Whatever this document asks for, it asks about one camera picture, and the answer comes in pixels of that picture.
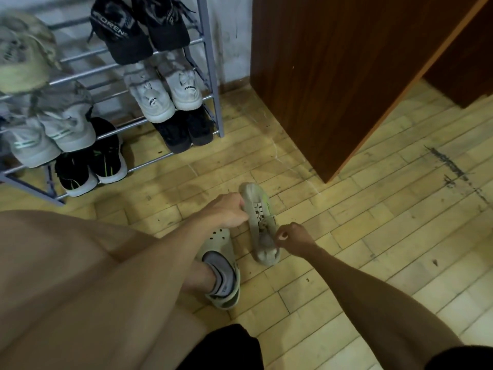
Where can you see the black sneaker with white print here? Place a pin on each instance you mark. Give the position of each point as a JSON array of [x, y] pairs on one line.
[[121, 32], [165, 23]]

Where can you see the brown wooden door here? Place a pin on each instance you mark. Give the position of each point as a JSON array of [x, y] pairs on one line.
[[331, 73]]

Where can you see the person's left fingers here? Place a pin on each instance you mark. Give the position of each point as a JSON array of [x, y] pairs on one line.
[[238, 215]]

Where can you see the person's right forearm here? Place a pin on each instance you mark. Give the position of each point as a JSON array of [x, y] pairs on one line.
[[377, 304]]

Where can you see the beige clog sandal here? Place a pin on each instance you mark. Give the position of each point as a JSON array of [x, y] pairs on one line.
[[227, 242]]

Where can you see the person's left hand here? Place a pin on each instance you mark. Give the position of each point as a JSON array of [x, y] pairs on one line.
[[223, 211]]

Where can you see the person's right fingers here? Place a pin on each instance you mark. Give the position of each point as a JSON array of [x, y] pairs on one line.
[[282, 235]]

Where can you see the person's leg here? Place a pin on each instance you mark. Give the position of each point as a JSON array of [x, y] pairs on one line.
[[196, 277]]

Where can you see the plain black shoe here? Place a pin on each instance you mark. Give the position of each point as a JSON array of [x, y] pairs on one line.
[[200, 125], [172, 132]]

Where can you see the black sneaker with white sole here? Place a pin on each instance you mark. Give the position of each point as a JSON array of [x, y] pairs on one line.
[[75, 175], [108, 154]]

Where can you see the person's left forearm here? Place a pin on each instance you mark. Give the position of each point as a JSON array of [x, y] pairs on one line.
[[161, 265]]

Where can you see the grey metal shoe rack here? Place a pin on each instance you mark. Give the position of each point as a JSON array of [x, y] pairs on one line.
[[210, 73]]

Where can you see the camouflage sneaker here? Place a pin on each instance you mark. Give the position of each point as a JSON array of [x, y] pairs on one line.
[[25, 53]]

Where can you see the person's right hand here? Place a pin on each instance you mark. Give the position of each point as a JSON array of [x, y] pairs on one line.
[[297, 238]]

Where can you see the beige shirt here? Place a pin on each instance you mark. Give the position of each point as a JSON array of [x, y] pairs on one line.
[[46, 258]]

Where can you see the black shorts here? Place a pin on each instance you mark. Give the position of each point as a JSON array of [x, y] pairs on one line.
[[223, 348]]

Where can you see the grey sneaker with green accent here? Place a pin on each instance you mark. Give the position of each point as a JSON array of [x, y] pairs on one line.
[[261, 215]]

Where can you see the grey sock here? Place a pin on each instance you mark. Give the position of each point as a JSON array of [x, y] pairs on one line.
[[223, 275]]

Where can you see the grey sneaker with green stripes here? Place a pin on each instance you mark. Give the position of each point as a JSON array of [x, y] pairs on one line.
[[69, 125], [29, 144]]

